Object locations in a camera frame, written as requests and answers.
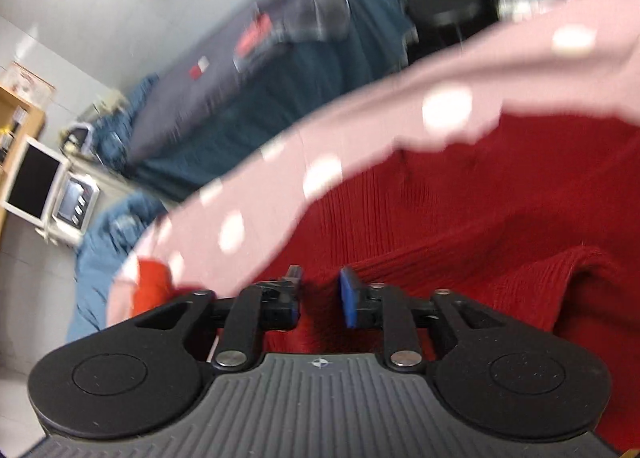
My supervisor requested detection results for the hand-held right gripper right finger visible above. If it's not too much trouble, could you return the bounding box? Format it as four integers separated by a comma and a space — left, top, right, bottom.
339, 267, 502, 373

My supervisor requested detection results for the red knit sweater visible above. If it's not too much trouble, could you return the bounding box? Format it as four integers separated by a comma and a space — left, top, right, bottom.
260, 112, 640, 458

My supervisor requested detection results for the wooden shelf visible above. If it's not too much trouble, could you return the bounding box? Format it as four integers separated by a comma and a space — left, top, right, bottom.
0, 62, 53, 239

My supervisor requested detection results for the white microwave oven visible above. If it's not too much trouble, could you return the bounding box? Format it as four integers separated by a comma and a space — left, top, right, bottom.
2, 135, 101, 233

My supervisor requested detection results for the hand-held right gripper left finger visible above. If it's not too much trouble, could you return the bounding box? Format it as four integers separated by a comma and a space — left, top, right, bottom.
135, 265, 305, 372

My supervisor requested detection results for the bed with blue skirt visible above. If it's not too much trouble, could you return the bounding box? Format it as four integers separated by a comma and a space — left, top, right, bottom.
92, 0, 416, 203

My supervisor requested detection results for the pink polka dot printed blanket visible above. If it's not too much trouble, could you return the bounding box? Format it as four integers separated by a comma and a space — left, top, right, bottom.
107, 0, 640, 329

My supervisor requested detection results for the pink cloth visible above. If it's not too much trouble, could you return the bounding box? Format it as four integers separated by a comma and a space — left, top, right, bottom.
235, 15, 273, 58

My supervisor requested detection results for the blue crumpled cloth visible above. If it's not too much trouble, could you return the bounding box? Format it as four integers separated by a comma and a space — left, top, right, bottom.
92, 78, 161, 173
67, 190, 168, 344

